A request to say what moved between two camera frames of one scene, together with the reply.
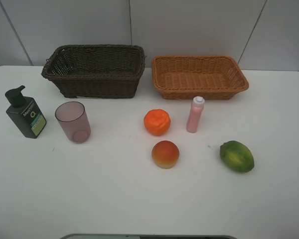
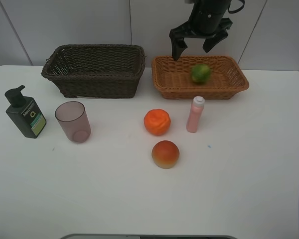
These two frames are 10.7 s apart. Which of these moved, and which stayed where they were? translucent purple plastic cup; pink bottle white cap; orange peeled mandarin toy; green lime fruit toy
Moved: green lime fruit toy
Stayed: translucent purple plastic cup; pink bottle white cap; orange peeled mandarin toy
